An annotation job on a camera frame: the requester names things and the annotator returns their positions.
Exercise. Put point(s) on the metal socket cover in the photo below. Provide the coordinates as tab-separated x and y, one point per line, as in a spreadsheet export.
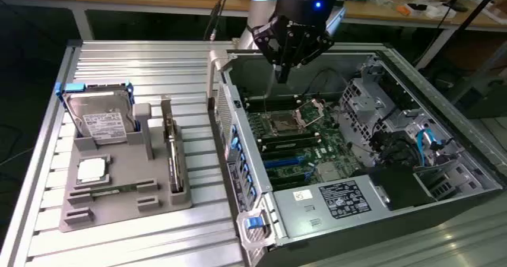
313	112

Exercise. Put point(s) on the silver CPU chip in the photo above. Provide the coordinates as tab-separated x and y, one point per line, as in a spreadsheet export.
93	169

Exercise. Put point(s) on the black plastic air shroud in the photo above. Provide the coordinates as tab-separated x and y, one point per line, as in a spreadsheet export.
401	187

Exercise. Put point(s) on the dark equipment box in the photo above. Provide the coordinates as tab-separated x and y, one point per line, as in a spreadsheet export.
488	101

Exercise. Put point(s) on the thin metal locking lever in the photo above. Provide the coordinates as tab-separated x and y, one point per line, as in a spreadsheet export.
265	104

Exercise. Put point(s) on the hard disk in blue caddy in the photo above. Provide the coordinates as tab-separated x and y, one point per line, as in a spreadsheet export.
101	115

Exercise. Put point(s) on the green motherboard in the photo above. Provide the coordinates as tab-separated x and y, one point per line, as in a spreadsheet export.
337	157

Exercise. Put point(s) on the black installed RAM stick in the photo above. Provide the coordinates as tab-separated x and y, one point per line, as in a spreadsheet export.
285	145

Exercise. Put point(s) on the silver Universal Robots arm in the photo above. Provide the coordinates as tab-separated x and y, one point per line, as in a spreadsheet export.
258	20

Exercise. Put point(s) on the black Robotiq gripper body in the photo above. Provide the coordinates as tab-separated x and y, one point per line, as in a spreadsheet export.
305	0

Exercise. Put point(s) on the black expansion slot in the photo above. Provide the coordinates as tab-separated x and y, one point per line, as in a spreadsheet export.
289	182

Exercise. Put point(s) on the small orange object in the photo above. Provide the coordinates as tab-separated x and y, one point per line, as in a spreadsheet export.
404	10

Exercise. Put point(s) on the black slanted pole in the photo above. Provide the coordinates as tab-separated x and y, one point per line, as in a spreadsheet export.
460	26

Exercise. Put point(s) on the metal disk bay cage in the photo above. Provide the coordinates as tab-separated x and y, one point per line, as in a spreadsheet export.
362	101

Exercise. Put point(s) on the CPU socket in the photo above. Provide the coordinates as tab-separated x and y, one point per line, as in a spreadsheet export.
282	121

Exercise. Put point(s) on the grey plastic parts rack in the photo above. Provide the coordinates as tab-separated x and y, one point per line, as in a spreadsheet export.
119	203

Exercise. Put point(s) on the grey power supply unit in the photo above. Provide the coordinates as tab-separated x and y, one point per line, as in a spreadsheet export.
301	216

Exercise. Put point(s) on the open black PC case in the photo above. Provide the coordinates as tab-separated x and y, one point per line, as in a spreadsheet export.
436	210

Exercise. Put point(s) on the silver chipset heatsink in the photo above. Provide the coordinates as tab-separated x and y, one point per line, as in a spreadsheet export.
329	172

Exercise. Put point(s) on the blue expansion slot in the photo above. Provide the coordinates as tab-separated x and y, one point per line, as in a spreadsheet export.
283	162

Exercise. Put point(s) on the white and black device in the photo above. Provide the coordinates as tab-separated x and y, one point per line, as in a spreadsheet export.
430	10

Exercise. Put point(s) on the graphics card with metal bracket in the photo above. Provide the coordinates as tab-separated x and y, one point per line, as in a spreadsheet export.
174	148

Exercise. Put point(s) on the green RAM stick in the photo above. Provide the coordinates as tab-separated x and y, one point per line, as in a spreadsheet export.
115	189

